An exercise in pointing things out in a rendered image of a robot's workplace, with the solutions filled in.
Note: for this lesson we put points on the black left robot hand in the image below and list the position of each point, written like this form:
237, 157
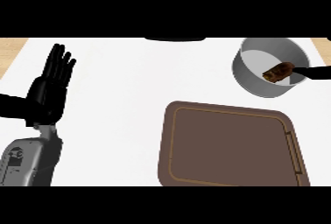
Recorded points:
45, 96

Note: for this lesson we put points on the brown tray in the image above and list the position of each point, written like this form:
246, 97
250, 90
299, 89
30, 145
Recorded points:
231, 145

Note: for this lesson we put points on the grey pot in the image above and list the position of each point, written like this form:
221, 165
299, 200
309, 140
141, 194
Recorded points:
259, 78

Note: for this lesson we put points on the brown sweet potato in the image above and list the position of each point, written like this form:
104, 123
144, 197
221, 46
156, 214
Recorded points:
278, 72

